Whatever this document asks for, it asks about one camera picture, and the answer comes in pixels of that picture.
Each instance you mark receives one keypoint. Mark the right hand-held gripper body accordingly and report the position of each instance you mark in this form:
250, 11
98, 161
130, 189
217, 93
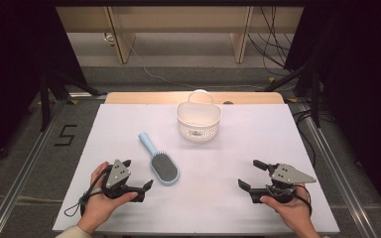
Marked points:
287, 174

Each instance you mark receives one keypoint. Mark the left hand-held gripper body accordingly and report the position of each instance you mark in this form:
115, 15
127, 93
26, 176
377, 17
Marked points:
118, 175

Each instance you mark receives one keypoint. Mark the light blue hairbrush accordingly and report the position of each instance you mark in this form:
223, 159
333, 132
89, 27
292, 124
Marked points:
163, 167

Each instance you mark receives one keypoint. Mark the white slotted plastic basket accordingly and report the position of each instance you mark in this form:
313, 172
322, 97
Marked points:
198, 124

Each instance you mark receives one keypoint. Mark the person's left hand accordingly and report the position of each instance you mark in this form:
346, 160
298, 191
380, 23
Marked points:
101, 206

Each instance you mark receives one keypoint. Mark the person's right hand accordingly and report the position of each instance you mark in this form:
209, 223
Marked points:
294, 211

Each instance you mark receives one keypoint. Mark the white table cover sheet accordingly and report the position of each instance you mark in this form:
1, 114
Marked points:
218, 178

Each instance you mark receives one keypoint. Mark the black metal stand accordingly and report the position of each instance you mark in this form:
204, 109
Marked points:
44, 99
316, 99

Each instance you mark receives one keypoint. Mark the black curtain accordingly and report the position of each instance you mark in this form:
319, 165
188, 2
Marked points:
360, 82
20, 66

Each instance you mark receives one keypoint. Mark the beige wooden bench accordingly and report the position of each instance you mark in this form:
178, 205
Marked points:
178, 20

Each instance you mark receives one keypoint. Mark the aluminium floor rail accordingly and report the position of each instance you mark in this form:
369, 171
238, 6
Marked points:
340, 172
20, 181

